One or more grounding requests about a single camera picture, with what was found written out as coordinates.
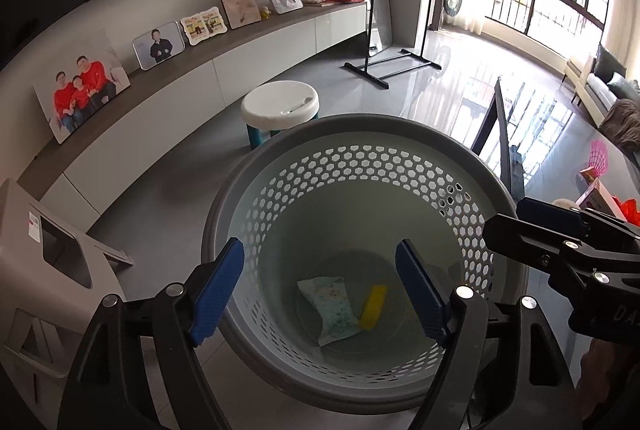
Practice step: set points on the pink folding fan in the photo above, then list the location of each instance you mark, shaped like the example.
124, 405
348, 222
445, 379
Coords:
597, 164

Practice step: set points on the white stool with teal legs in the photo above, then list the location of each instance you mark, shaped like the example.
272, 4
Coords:
277, 106

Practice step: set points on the family photo red shirts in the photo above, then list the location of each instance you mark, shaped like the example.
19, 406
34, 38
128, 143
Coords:
79, 80

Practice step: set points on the brown blanket on sofa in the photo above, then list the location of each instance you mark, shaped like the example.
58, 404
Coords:
621, 125

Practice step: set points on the beige baby photo panel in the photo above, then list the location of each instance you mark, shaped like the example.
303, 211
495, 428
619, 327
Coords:
241, 12

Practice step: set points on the grey sofa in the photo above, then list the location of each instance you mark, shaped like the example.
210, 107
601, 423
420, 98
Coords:
598, 81

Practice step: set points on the long white TV cabinet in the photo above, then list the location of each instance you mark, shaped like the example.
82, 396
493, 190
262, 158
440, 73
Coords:
80, 179

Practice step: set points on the grey perforated trash basket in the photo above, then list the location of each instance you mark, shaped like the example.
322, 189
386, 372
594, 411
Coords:
333, 198

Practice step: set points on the scalloped white photo frame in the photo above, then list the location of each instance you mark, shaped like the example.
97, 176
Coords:
203, 25

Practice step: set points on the right hand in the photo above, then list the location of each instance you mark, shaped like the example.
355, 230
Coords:
593, 384

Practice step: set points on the framed portrait man in black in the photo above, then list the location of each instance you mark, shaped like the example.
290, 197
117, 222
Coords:
158, 45

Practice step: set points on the red plastic bag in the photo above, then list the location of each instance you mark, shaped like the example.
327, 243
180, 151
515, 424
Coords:
630, 210

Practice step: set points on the leaning floor mirror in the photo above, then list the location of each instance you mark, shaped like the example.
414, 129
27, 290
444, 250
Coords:
395, 24

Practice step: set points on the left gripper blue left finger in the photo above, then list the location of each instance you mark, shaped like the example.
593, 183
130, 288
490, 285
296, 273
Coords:
210, 288

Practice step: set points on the light blue snack wrapper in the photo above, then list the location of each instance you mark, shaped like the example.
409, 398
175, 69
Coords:
329, 297

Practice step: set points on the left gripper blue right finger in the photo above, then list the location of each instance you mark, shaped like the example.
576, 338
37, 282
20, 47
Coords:
426, 287

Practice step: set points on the grey plastic step stool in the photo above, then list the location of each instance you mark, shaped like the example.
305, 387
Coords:
53, 277

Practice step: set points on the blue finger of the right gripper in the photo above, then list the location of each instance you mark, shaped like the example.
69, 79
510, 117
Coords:
547, 215

